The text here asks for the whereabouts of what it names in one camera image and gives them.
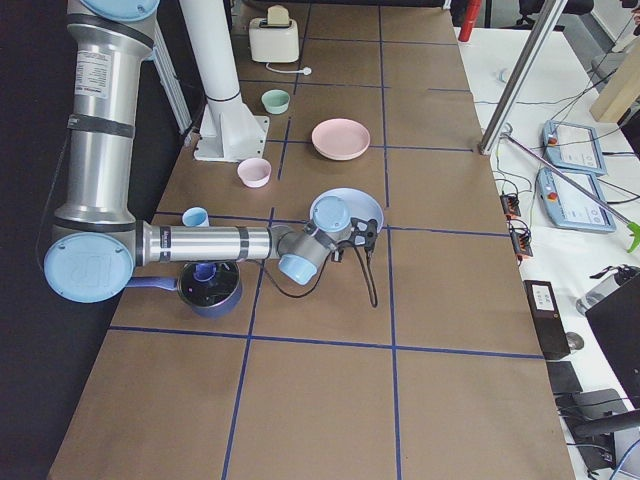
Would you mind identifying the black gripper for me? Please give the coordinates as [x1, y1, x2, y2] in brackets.
[331, 230, 358, 262]

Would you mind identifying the blue plate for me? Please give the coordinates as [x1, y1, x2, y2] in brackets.
[309, 187, 384, 232]

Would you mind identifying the pink plate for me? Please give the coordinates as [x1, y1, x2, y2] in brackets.
[311, 118, 371, 161]

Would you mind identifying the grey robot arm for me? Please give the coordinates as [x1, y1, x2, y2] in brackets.
[44, 1, 356, 303]

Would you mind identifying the pink bowl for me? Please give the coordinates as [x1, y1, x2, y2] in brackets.
[237, 158, 272, 188]

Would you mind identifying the orange black connector far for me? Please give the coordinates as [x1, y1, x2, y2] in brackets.
[500, 192, 521, 219]

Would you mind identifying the orange black connector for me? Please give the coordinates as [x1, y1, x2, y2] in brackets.
[508, 219, 533, 261]
[500, 192, 521, 219]

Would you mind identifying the green bowl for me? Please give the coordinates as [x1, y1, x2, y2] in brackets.
[261, 89, 291, 115]

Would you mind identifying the dark blue pot with lid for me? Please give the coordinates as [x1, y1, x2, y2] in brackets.
[126, 261, 243, 319]

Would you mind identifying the orange black connector near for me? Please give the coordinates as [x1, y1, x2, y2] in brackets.
[508, 219, 533, 261]

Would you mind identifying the light blue cup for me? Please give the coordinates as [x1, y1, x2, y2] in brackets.
[182, 207, 209, 228]

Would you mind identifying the white toaster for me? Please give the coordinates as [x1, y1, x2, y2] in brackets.
[248, 18, 300, 63]

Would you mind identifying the teach pendant tablet near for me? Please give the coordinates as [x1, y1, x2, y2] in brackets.
[537, 167, 616, 233]

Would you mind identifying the teach pendant tablet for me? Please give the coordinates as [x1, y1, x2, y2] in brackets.
[537, 167, 616, 233]
[541, 120, 607, 176]

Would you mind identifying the black box on side table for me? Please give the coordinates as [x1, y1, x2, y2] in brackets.
[523, 280, 570, 361]

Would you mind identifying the teach pendant tablet far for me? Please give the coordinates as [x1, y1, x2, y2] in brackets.
[541, 120, 607, 176]

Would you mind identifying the bread slice in toaster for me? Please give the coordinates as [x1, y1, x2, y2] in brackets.
[266, 5, 290, 28]

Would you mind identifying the red cylinder object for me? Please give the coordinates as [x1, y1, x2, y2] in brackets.
[458, 0, 484, 43]

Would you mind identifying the reacher grabber stick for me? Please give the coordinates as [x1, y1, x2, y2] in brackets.
[500, 132, 639, 253]

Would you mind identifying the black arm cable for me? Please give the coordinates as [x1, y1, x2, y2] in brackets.
[259, 234, 379, 307]

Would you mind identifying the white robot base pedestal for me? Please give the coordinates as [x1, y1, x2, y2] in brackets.
[180, 0, 269, 162]

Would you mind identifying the white toaster cable with plug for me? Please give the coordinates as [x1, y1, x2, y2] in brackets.
[264, 61, 314, 77]

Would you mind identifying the aluminium frame post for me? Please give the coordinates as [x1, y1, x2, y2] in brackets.
[478, 0, 568, 155]

